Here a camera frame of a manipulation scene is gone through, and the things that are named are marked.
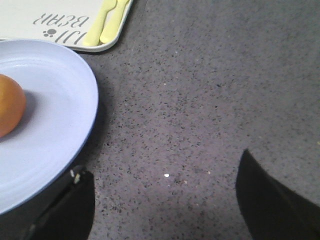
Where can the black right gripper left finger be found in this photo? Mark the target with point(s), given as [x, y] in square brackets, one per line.
[70, 214]

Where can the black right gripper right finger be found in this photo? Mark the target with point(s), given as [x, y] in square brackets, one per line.
[271, 210]

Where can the light blue plate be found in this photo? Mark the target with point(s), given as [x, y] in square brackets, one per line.
[61, 106]

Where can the orange fruit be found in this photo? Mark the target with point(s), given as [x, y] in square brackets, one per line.
[12, 104]

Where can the cream white tray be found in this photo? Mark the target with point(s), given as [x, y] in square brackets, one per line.
[64, 22]

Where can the yellow plastic knife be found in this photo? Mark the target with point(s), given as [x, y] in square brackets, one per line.
[92, 37]

